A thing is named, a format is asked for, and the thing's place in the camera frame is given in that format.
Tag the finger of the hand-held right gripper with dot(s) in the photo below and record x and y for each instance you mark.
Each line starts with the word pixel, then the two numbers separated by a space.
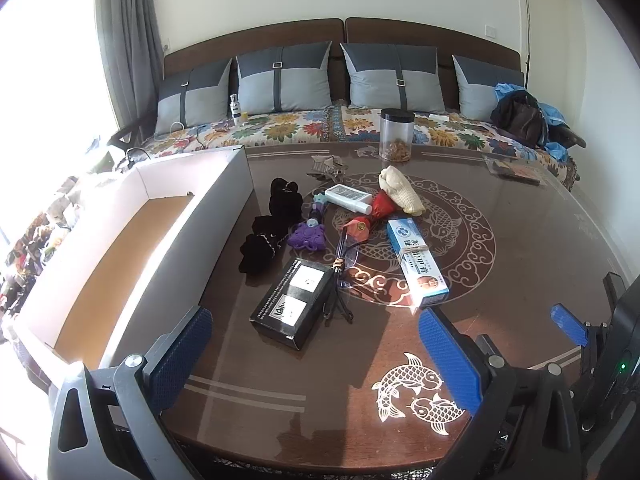
pixel 570 322
pixel 616 287

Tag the brown patterned wooden desktop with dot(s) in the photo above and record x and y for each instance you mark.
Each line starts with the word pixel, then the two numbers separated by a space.
pixel 500 310

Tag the colourful clutter pile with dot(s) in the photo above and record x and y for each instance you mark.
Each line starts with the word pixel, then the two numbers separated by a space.
pixel 35 240

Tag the small white spray bottle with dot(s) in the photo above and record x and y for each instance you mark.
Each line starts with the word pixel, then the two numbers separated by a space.
pixel 235 107

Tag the grey wrapper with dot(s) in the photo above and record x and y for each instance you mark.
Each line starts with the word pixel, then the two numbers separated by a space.
pixel 330 167

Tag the blue and white toothpaste box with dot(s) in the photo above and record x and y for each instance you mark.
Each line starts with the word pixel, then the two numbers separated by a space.
pixel 417 260

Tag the black bag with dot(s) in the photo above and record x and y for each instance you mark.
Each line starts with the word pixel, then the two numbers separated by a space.
pixel 520 115

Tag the white door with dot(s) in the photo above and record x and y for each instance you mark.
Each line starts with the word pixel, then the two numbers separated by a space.
pixel 550 35

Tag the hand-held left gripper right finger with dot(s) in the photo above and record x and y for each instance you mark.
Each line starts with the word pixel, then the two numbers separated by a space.
pixel 450 360

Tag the clear plastic case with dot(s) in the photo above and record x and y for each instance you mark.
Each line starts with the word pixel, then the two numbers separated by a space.
pixel 515 170

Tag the brown sofa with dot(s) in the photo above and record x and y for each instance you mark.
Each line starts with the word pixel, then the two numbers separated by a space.
pixel 300 30

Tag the white cardboard box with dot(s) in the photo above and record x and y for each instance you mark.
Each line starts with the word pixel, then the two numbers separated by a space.
pixel 125 270

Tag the grey two-tone pillow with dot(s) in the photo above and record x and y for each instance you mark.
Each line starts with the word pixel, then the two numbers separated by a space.
pixel 282 77
pixel 192 92
pixel 395 77
pixel 482 87

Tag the floral blanket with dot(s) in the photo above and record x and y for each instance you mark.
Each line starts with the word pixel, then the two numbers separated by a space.
pixel 300 125

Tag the white wall switch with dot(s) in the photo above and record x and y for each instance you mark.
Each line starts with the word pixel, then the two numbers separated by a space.
pixel 492 31

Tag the white plastic bottle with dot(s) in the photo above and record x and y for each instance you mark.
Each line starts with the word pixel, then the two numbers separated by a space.
pixel 350 197

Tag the purple and teal octopus toy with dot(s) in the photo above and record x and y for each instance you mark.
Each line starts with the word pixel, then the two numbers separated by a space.
pixel 307 237

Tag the grey curtain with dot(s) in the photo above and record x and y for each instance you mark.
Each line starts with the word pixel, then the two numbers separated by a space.
pixel 132 35

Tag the beige knitted glove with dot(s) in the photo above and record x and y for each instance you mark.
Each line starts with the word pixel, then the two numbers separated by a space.
pixel 400 190

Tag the clear jar with black lid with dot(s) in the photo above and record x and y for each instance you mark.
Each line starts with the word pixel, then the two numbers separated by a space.
pixel 396 135

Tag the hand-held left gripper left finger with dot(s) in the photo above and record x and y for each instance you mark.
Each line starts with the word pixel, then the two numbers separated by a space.
pixel 180 357

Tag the black rectangular box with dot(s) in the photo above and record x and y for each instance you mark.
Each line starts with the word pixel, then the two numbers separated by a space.
pixel 292 305

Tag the blue garment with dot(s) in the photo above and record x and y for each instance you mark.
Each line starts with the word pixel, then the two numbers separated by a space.
pixel 555 115

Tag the red pouch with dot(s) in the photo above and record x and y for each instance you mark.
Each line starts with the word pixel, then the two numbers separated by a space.
pixel 360 227

